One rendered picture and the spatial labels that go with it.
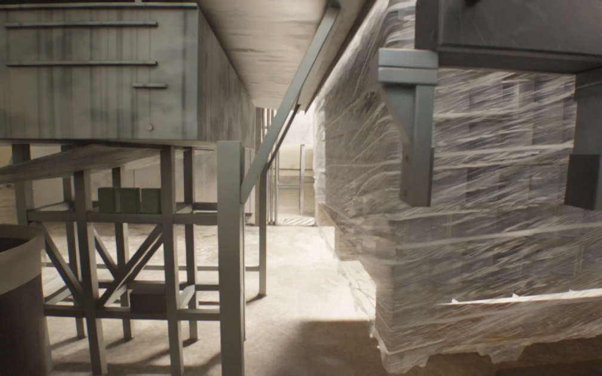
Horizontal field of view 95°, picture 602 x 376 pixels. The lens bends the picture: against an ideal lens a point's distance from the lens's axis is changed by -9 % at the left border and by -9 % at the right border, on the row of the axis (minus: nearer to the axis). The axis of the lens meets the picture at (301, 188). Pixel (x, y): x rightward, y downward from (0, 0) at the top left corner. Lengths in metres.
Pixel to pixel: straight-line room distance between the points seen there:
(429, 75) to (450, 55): 0.03
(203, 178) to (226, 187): 2.77
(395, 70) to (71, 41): 0.55
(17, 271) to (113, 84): 0.43
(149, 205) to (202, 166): 2.29
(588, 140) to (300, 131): 3.32
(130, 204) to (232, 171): 0.59
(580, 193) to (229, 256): 0.49
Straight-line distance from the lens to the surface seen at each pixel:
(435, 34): 0.22
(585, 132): 0.30
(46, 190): 4.10
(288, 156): 8.80
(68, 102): 0.63
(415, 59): 0.22
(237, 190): 0.54
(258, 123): 3.22
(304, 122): 3.53
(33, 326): 0.91
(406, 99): 0.22
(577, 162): 0.30
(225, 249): 0.56
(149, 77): 0.57
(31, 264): 0.84
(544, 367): 1.38
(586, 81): 0.30
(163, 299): 1.12
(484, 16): 0.23
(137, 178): 3.55
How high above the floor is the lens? 0.79
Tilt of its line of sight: 6 degrees down
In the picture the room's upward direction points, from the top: 1 degrees clockwise
